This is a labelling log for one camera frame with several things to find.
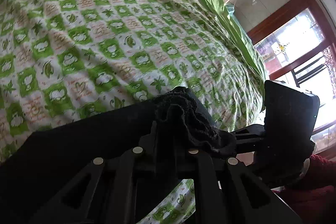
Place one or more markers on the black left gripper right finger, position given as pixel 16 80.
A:
pixel 227 192

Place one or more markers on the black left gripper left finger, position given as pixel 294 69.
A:
pixel 69 185

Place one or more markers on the dark navy pants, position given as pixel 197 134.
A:
pixel 166 127

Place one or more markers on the red fleece garment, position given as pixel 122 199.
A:
pixel 312 196

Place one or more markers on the red framed window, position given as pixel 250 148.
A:
pixel 297 44

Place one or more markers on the green white patterned quilt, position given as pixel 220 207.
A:
pixel 66 60

